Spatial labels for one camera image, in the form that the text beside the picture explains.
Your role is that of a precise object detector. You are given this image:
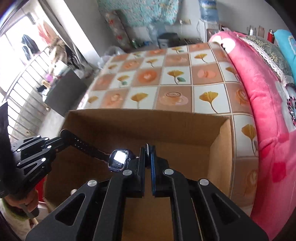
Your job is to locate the black smart watch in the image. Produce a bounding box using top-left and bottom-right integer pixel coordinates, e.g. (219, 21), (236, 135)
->
(60, 129), (136, 172)

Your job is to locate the person's hand holding gripper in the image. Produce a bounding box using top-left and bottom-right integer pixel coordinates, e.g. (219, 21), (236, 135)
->
(4, 189), (39, 212)

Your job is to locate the dark grey cabinet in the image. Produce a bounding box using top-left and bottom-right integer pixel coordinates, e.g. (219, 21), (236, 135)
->
(44, 70), (87, 117)

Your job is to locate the brown cardboard box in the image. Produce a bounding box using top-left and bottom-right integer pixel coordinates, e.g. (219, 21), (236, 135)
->
(43, 109), (233, 241)

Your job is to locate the pink floral blanket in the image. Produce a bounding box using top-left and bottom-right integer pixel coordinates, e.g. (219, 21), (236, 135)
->
(210, 31), (295, 240)

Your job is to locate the patterned rolled cushion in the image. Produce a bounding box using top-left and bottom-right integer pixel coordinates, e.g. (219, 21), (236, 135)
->
(105, 11), (132, 51)

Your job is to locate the ginkgo pattern bed sheet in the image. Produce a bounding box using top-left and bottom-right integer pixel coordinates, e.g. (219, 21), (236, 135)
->
(79, 43), (258, 212)

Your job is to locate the teal floral hanging cloth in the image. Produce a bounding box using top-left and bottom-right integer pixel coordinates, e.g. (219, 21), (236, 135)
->
(97, 0), (182, 27)

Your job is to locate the green lace pillow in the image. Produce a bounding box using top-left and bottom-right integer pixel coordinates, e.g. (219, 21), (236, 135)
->
(239, 36), (295, 86)

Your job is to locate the blue cartoon pillow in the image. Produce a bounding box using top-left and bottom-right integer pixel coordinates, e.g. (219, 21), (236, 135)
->
(274, 29), (296, 79)

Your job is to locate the water dispenser bottle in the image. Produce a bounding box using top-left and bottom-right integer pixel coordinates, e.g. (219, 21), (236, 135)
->
(199, 0), (219, 22)

